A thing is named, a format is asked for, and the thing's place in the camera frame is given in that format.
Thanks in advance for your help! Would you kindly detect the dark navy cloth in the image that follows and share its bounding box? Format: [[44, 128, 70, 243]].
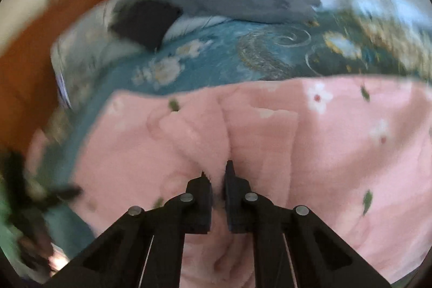
[[109, 1, 183, 50]]

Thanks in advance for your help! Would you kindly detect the pink floral fleece garment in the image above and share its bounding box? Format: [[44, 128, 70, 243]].
[[66, 76, 432, 288]]

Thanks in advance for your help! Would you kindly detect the teal floral bed sheet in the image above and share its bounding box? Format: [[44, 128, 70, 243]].
[[37, 9, 432, 262]]

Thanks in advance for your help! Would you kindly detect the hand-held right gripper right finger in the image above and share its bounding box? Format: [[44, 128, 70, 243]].
[[225, 160, 392, 288]]

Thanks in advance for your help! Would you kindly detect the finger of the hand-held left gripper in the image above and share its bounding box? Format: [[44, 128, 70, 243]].
[[0, 150, 84, 275]]

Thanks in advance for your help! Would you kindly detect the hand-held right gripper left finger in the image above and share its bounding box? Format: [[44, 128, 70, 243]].
[[44, 171, 213, 288]]

